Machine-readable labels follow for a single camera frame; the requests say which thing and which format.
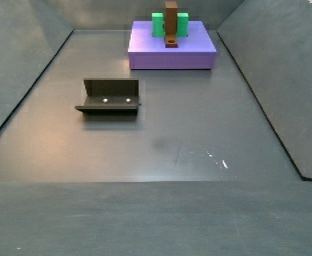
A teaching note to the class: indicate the brown L-shaped board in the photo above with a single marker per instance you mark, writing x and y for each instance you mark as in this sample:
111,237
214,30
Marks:
171,24

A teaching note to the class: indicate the purple base block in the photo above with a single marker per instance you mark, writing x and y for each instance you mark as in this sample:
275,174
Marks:
148,53

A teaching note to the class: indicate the green block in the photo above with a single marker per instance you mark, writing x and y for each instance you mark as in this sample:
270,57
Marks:
159,24

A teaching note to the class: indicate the black angle bracket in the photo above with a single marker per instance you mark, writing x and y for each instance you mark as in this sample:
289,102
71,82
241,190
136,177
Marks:
111,94

